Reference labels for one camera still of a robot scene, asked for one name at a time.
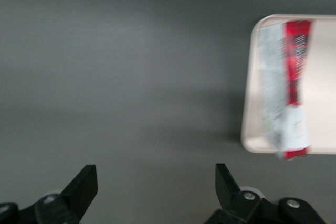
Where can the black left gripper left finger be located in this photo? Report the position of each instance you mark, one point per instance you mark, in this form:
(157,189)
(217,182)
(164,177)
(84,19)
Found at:
(78,190)

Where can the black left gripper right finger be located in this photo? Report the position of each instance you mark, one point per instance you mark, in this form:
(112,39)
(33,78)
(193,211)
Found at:
(231,195)

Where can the red tartan shortbread cookie box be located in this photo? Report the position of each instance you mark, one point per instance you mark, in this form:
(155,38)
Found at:
(286,85)

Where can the beige rectangular plastic tray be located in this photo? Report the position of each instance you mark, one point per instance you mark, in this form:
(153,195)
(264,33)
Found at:
(323,90)

